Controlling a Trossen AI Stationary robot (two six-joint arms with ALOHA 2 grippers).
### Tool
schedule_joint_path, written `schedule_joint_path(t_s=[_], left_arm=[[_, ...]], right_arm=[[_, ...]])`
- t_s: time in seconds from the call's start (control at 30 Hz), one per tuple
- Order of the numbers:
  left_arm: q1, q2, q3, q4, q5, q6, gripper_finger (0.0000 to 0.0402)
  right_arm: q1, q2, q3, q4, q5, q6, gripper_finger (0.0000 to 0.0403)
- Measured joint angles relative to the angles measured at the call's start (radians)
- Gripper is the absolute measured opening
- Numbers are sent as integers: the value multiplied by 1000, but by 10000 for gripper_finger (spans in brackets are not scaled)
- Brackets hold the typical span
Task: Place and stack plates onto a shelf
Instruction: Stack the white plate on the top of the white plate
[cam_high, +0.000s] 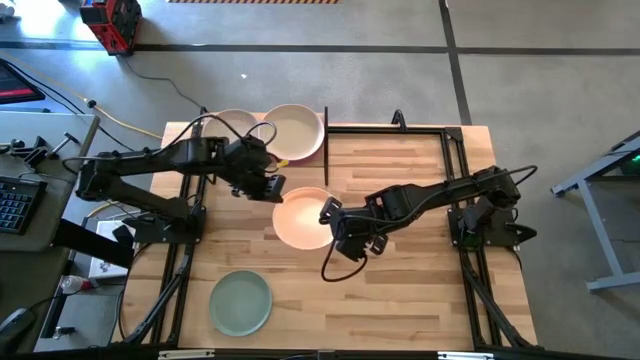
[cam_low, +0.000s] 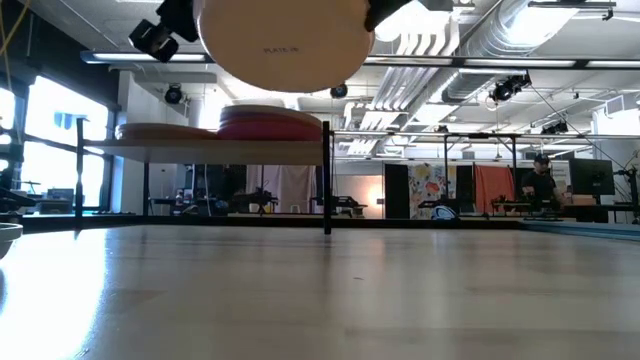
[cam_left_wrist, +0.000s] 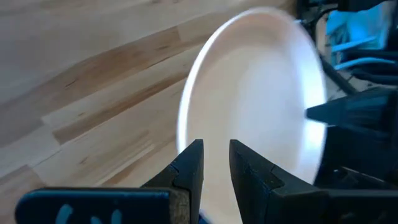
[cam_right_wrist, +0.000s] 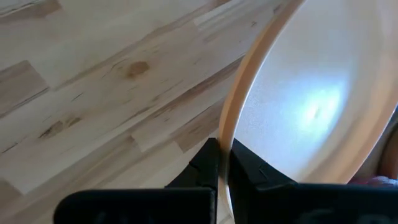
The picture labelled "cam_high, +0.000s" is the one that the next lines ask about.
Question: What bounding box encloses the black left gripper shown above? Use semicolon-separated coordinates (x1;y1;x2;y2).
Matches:
222;137;287;204

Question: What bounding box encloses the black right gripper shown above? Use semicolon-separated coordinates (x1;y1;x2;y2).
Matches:
319;196;390;262

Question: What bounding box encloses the pale peach plate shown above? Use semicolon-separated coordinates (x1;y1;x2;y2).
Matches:
271;186;337;251

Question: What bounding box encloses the large beige plate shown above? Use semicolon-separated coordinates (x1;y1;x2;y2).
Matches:
261;103;326;162

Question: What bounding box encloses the grey-beige plate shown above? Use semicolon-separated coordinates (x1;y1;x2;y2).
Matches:
201;108;260;142

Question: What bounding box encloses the sage green plate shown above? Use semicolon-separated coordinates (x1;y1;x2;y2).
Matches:
208;269;274;338

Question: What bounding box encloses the white cardboard box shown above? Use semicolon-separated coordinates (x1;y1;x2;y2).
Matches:
88;218;135;280

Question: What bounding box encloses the black flat bar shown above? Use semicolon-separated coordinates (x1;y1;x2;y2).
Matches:
51;218;136;270

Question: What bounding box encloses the clear bottle with red cap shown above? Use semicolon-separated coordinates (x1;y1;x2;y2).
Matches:
58;274;95;296

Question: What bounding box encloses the red and black tool box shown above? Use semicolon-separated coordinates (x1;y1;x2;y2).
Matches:
78;0;144;56

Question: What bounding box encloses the black desk clamp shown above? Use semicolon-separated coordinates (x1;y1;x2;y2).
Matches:
0;137;51;169

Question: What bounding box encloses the grey desk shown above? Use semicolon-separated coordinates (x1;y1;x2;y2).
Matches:
0;109;101;254

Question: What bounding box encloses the black keyboard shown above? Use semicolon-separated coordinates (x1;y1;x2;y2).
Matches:
0;175;50;236

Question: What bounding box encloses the black computer mouse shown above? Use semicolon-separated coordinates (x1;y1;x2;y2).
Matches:
0;307;37;354

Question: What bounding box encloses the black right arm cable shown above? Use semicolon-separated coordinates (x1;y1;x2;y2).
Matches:
320;238;370;284

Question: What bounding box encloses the black aluminium rig frame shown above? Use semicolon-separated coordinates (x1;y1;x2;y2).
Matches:
0;107;640;360

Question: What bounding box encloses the yellow floor cable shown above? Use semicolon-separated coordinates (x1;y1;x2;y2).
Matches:
29;69;165;140

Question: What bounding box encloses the black floor cable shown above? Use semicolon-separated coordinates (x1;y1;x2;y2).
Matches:
119;53;206;112

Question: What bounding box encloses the silver metal bracket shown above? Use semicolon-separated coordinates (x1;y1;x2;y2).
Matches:
158;349;216;360
438;351;495;360

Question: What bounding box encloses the grey metal table frame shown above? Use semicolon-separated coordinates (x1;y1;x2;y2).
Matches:
549;130;640;294

